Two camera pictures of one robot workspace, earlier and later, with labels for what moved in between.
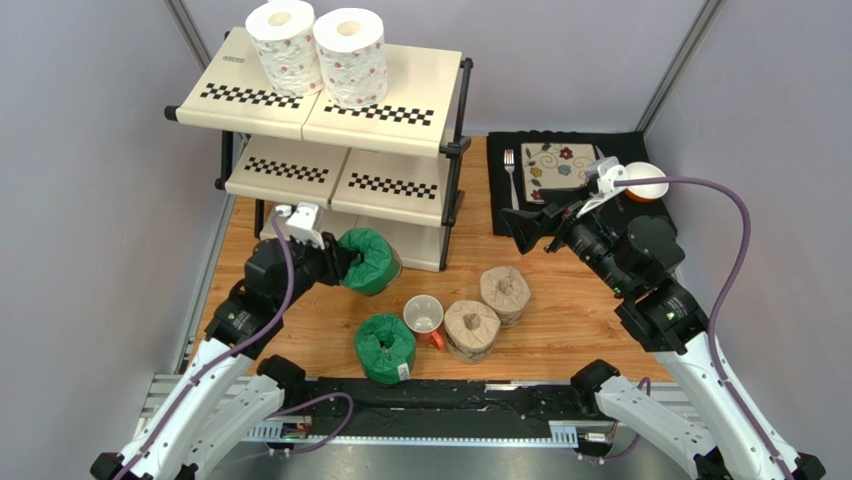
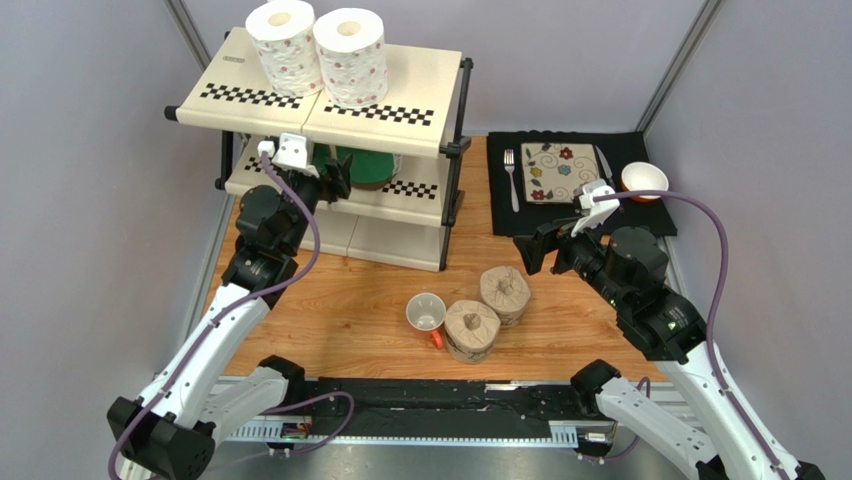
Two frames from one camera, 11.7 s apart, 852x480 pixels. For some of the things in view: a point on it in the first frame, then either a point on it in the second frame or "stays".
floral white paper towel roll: (351, 50) stays
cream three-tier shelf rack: (392, 166) stays
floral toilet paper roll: (285, 37) stays
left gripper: (335, 258) -> (339, 185)
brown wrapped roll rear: (507, 291) stays
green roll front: (386, 347) -> (371, 169)
